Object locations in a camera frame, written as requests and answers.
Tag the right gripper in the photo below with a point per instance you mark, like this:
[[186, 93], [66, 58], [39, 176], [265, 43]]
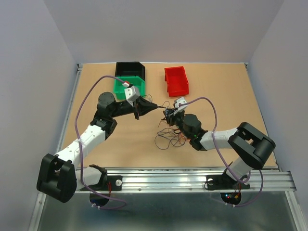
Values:
[[170, 116]]

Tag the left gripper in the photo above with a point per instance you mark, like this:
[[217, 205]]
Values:
[[144, 107]]

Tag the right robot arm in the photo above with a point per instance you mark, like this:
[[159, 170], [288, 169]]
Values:
[[252, 146]]

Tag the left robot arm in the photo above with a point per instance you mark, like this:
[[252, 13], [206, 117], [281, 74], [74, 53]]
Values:
[[58, 176]]

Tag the green bin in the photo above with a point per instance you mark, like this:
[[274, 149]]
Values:
[[118, 89]]

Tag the red bin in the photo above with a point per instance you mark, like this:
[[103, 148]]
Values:
[[177, 82]]

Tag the black bin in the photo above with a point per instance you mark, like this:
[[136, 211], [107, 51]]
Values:
[[127, 69]]

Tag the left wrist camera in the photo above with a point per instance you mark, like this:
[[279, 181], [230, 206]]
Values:
[[131, 92]]

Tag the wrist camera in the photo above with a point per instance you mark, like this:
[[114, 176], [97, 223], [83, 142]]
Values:
[[131, 92], [180, 105]]

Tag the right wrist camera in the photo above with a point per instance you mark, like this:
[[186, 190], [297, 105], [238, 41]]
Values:
[[180, 105]]

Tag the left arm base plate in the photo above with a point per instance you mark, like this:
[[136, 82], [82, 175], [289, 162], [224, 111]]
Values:
[[113, 183]]

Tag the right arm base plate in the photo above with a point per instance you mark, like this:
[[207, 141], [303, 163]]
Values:
[[223, 182]]

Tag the aluminium rail frame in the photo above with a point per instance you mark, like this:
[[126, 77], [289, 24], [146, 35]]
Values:
[[165, 189]]

